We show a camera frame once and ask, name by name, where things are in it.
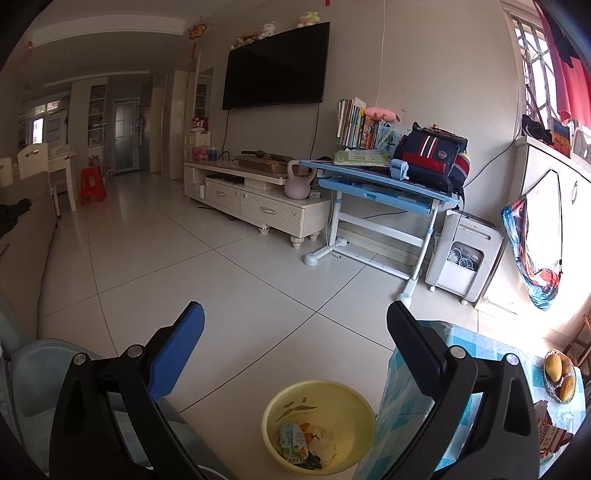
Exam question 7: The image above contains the white tissue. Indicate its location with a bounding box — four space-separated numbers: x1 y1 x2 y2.
307 426 337 467

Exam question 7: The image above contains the red snack bag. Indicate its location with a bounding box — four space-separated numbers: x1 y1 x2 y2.
534 400 574 464

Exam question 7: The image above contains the blue checkered tablecloth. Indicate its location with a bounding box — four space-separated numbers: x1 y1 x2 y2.
354 321 585 479

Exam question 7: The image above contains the yellow plastic basin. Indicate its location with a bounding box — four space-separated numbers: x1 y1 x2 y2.
260 380 376 476

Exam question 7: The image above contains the white air purifier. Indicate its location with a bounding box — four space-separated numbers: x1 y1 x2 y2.
425 209 503 305

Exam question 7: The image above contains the yellow mango left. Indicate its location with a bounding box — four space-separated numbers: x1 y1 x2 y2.
544 353 563 383

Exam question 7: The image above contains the yellow mango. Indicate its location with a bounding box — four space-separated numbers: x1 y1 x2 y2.
559 375 576 402
544 353 563 383

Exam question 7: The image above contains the grey green sofa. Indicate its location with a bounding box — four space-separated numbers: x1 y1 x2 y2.
0 294 236 480

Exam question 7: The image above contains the colourful hanging bag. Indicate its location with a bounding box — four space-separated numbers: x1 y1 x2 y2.
501 194 563 311

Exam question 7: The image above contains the dark fruit plate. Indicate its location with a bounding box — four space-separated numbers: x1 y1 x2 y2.
543 350 576 404

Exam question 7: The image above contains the blue children study desk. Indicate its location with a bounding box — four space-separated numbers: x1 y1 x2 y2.
300 160 460 306

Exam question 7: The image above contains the yellow mango right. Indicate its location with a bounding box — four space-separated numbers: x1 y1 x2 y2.
559 375 576 402

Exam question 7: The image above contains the wooden chair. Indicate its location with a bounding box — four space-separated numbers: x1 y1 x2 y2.
569 313 591 367

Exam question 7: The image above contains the white tv cabinet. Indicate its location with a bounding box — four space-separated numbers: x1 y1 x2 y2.
183 160 331 250

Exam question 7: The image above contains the white balcony cabinet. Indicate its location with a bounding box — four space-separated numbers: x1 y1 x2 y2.
483 137 590 343

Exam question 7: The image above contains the red plastic stool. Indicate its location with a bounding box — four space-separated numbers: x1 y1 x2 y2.
80 166 106 205

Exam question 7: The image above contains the navy red school backpack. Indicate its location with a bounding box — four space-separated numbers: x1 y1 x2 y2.
394 122 471 198

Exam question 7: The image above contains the pink kettlebell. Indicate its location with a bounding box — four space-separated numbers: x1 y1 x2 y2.
283 160 318 200

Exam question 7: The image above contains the row of books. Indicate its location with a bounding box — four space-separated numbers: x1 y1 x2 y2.
335 97 399 150

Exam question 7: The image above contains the pink plush toy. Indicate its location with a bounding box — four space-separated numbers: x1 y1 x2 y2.
365 106 401 122

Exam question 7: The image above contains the white dining chair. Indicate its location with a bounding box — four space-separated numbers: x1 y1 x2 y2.
17 143 77 212

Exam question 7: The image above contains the red hanging garment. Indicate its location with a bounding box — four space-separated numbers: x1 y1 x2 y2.
534 1 590 129

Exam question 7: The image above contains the black wall television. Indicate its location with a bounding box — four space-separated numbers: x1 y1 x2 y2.
222 22 331 110

